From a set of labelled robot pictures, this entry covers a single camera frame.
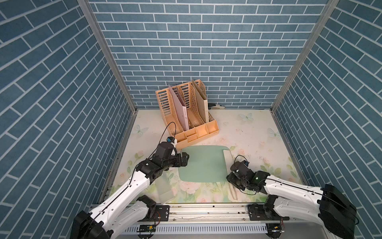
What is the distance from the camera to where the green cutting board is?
2.88 ft

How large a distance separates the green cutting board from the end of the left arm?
0.20m

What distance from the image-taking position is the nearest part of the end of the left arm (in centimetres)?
60
